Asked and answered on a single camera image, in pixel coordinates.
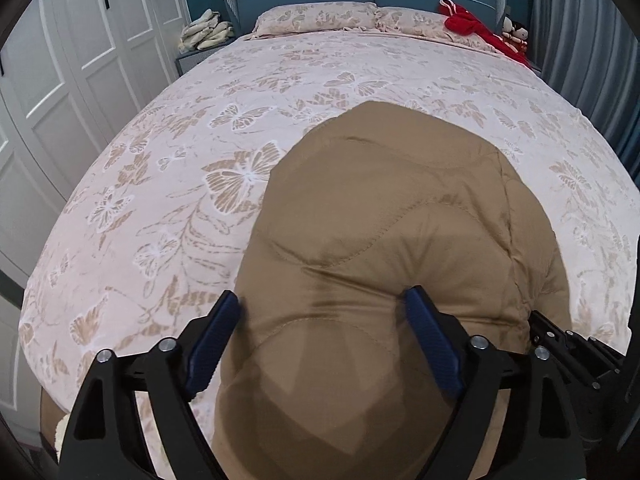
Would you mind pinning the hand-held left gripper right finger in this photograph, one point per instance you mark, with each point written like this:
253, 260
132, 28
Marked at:
432, 335

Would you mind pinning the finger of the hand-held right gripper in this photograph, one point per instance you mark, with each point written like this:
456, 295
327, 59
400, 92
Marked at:
565, 345

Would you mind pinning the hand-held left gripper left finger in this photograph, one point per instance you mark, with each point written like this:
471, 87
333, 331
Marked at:
215, 330

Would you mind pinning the tan puffer jacket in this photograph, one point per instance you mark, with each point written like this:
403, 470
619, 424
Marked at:
390, 210

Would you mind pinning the butterfly print bed blanket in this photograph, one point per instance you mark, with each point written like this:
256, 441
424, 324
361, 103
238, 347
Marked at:
175, 210

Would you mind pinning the blue nightstand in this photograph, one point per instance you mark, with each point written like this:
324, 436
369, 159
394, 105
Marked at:
192, 62

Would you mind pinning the pile of folded cream cloths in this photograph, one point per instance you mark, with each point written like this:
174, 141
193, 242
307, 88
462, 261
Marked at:
205, 32

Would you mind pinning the white panelled wardrobe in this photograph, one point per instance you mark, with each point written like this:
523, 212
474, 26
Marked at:
75, 60

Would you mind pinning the grey blue curtain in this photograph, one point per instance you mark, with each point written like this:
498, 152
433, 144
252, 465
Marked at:
580, 35

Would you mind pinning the red knitted cloth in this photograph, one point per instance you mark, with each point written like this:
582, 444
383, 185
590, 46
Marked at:
465, 22

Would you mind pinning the small plush doll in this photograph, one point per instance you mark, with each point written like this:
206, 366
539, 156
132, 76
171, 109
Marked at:
517, 32

